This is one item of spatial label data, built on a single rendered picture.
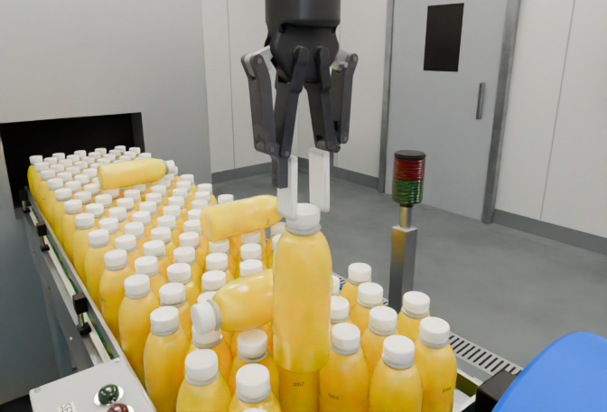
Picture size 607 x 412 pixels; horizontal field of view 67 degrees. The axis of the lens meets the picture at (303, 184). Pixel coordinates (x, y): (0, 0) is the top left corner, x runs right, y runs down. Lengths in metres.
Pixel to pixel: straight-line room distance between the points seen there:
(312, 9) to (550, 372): 0.36
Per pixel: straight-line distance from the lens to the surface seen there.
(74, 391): 0.60
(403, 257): 0.99
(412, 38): 4.51
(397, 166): 0.93
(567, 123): 3.92
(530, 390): 0.40
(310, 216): 0.50
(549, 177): 4.02
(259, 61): 0.44
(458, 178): 4.33
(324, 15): 0.46
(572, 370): 0.41
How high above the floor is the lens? 1.46
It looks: 16 degrees down
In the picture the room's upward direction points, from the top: straight up
